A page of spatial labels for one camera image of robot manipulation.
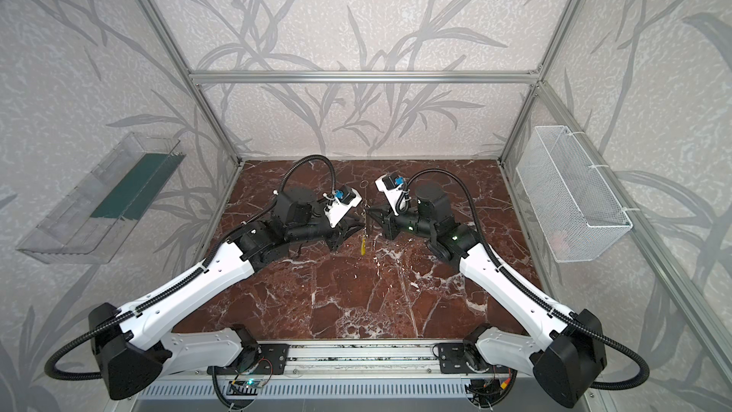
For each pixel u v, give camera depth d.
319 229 0.60
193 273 0.45
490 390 0.73
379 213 0.65
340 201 0.59
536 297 0.43
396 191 0.61
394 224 0.63
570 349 0.38
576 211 0.62
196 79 0.94
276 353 0.75
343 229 0.61
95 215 0.64
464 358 0.68
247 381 0.71
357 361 0.75
